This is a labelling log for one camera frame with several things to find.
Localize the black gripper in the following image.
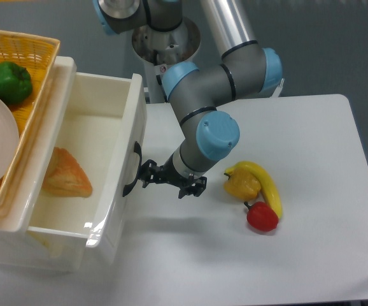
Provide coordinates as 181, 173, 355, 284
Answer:
139, 159, 207, 199

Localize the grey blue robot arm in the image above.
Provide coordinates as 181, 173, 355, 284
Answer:
93, 1, 283, 197

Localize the yellow bell pepper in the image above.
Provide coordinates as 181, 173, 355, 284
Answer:
223, 168, 262, 201

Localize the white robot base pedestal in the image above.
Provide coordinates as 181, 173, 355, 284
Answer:
132, 17, 201, 103

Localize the yellow woven basket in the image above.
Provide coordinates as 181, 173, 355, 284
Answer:
0, 30, 60, 205

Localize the white top drawer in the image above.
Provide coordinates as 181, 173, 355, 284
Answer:
29, 73, 146, 261

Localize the white drawer cabinet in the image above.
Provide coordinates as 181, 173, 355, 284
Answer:
0, 56, 85, 271

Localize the red bell pepper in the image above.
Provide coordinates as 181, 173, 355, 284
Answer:
244, 201, 279, 232

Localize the yellow banana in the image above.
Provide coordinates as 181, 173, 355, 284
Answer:
224, 161, 283, 219

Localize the green bell pepper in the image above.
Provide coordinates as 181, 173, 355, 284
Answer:
0, 61, 33, 105

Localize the croissant pastry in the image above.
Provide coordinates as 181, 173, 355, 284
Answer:
42, 147, 93, 198

